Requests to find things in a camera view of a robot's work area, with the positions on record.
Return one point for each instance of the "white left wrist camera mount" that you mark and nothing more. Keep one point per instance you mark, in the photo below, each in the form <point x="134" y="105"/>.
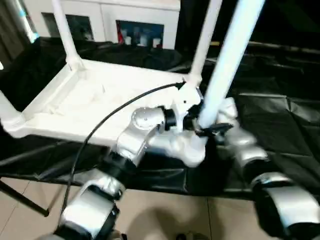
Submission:
<point x="186" y="95"/>

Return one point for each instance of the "grey curtain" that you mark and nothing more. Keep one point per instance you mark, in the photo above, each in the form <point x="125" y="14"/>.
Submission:
<point x="10" y="25"/>

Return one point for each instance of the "black metal frame leg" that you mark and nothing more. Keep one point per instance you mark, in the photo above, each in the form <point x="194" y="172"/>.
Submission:
<point x="25" y="200"/>

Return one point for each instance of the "large black box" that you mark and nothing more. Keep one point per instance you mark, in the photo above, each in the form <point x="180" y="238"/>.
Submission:
<point x="190" y="22"/>

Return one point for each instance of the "white glass-door cabinet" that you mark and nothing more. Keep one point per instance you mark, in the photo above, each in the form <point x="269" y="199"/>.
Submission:
<point x="100" y="10"/>

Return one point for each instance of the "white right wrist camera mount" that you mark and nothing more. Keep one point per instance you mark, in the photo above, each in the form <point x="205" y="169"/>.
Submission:
<point x="228" y="107"/>

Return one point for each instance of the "white bottle blue print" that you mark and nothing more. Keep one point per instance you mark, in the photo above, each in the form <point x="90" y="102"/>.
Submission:
<point x="143" y="40"/>

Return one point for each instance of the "white plastic table top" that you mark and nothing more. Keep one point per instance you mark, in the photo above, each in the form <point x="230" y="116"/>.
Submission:
<point x="87" y="100"/>

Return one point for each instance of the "small white bottle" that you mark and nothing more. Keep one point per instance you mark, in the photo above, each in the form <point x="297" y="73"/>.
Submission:
<point x="128" y="40"/>

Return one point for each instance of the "silver metal bar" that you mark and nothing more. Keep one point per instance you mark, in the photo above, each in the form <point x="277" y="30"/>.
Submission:
<point x="282" y="47"/>

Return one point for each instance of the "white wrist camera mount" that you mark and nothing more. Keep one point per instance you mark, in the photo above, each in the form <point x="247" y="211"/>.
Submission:
<point x="228" y="107"/>
<point x="186" y="95"/>

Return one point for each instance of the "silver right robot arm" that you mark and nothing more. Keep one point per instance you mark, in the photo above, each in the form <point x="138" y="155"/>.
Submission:
<point x="250" y="150"/>

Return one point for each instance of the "white jar red label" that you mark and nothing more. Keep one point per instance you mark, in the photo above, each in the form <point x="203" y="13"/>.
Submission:
<point x="157" y="43"/>

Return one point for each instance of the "small yellow label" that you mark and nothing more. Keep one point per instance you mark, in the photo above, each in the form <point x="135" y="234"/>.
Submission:
<point x="215" y="43"/>

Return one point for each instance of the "red package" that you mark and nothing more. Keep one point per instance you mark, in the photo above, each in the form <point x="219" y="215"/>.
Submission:
<point x="121" y="37"/>

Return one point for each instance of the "white plastic table leg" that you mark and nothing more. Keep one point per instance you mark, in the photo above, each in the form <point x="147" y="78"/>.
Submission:
<point x="10" y="112"/>
<point x="66" y="32"/>
<point x="205" y="37"/>
<point x="225" y="62"/>

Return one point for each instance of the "black work mat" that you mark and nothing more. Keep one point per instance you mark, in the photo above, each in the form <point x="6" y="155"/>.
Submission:
<point x="275" y="112"/>

